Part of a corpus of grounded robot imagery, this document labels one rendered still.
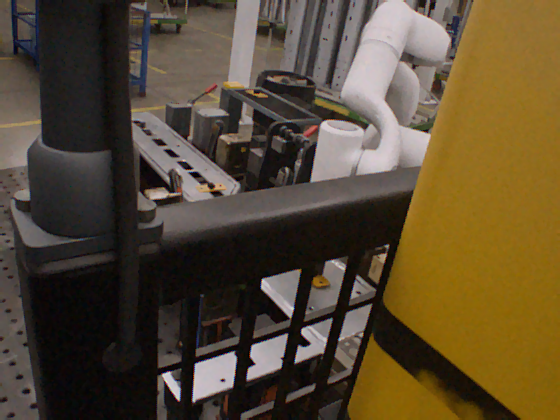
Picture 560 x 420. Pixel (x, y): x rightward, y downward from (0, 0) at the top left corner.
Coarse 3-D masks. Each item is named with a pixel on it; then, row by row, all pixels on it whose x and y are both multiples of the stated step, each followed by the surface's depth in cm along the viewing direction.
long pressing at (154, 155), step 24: (144, 120) 190; (144, 144) 169; (168, 144) 172; (168, 168) 154; (216, 168) 158; (192, 192) 142; (336, 264) 119; (264, 288) 108; (288, 288) 108; (312, 288) 110; (336, 288) 111; (360, 288) 112; (288, 312) 102; (360, 312) 104
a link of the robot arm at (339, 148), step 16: (320, 128) 98; (336, 128) 96; (352, 128) 97; (320, 144) 98; (336, 144) 96; (352, 144) 96; (320, 160) 99; (336, 160) 97; (352, 160) 96; (320, 176) 99; (336, 176) 98
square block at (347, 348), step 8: (352, 336) 88; (360, 336) 88; (344, 344) 86; (352, 344) 86; (336, 352) 84; (344, 352) 84; (352, 352) 84; (336, 360) 83; (344, 360) 82; (352, 360) 82; (336, 368) 83; (344, 368) 81; (344, 384) 82; (328, 392) 86; (336, 392) 84; (344, 392) 82; (328, 400) 86; (336, 400) 85; (320, 408) 89
